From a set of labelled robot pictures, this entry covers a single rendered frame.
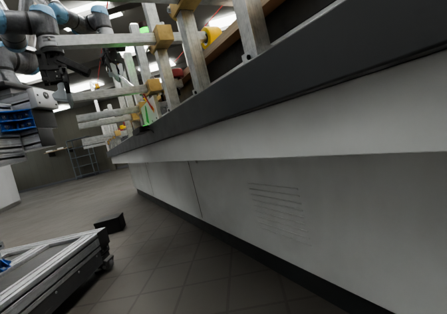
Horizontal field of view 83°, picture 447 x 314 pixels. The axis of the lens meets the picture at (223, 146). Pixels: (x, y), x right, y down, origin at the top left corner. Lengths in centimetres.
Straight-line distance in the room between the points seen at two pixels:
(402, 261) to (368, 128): 39
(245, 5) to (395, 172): 43
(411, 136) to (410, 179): 26
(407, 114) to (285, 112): 19
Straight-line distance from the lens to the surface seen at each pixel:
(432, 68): 33
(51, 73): 110
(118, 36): 90
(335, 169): 68
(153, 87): 109
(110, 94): 110
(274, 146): 49
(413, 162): 58
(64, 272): 138
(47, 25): 115
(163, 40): 89
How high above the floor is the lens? 59
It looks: 3 degrees down
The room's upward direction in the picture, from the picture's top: 14 degrees counter-clockwise
